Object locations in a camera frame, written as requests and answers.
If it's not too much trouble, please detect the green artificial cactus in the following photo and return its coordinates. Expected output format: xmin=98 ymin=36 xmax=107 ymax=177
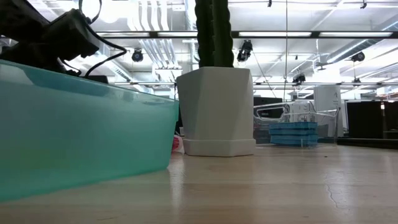
xmin=195 ymin=0 xmax=234 ymax=68

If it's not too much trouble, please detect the ceiling light strip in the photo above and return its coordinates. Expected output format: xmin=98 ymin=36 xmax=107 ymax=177
xmin=319 ymin=30 xmax=394 ymax=37
xmin=238 ymin=30 xmax=313 ymax=37

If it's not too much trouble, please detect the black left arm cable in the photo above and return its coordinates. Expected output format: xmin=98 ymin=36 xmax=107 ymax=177
xmin=77 ymin=0 xmax=129 ymax=78

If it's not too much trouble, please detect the red dish brush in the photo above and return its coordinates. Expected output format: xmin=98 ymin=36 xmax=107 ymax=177
xmin=172 ymin=134 xmax=185 ymax=156

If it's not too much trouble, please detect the clear plastic container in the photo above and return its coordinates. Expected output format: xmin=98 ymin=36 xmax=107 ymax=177
xmin=253 ymin=101 xmax=340 ymax=147

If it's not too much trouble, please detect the white pillar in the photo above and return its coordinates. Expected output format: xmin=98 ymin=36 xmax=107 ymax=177
xmin=313 ymin=85 xmax=344 ymax=138

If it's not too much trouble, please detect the black hanging ceiling camera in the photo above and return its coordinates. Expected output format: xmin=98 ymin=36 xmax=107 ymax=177
xmin=131 ymin=48 xmax=144 ymax=63
xmin=292 ymin=73 xmax=307 ymax=85
xmin=351 ymin=51 xmax=366 ymax=63
xmin=236 ymin=39 xmax=253 ymax=62

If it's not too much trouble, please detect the black partition panel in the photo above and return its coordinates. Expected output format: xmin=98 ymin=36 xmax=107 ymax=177
xmin=346 ymin=100 xmax=398 ymax=139

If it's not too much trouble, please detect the black monitor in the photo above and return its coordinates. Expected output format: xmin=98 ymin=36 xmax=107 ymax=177
xmin=253 ymin=96 xmax=284 ymax=121

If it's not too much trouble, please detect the black metal table frame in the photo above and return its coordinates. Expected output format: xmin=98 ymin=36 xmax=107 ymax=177
xmin=317 ymin=136 xmax=398 ymax=149

